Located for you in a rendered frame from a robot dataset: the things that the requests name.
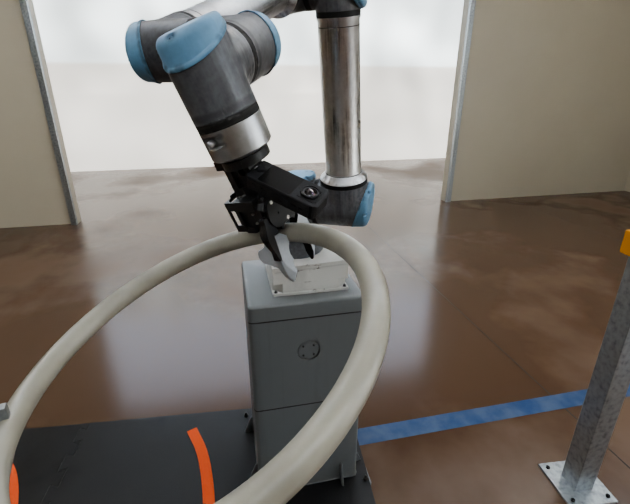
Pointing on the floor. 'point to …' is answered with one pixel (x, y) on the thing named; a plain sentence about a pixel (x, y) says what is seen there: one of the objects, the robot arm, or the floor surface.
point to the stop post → (608, 379)
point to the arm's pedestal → (297, 364)
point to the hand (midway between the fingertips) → (304, 263)
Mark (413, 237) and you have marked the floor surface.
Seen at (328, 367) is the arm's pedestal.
